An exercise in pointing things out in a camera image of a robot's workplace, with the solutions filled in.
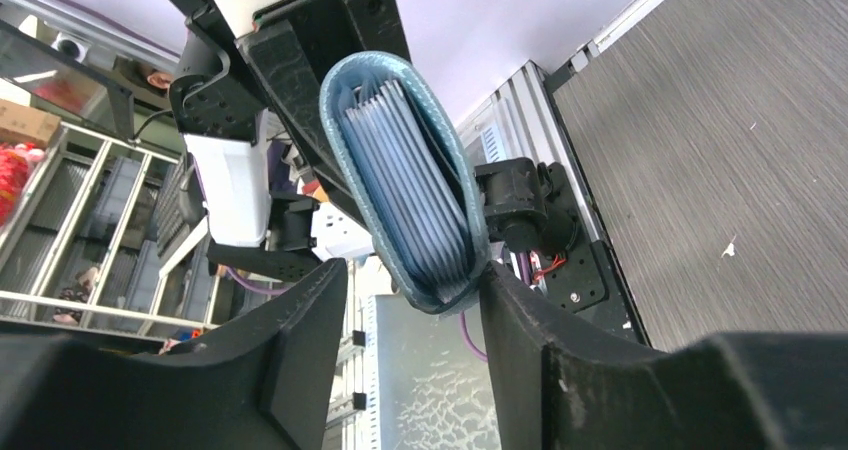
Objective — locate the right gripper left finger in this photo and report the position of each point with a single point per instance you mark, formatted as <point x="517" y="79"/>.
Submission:
<point x="261" y="381"/>

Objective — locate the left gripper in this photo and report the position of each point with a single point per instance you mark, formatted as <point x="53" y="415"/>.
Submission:
<point x="287" y="47"/>

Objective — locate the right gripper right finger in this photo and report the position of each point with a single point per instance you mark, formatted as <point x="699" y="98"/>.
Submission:
<point x="560" y="382"/>

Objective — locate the blue leather card holder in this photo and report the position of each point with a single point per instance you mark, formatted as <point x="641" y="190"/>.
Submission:
<point x="409" y="175"/>

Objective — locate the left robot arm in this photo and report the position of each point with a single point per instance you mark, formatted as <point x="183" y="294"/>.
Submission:
<point x="251" y="227"/>

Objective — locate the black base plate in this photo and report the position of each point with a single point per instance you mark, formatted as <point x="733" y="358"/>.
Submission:
<point x="531" y="208"/>

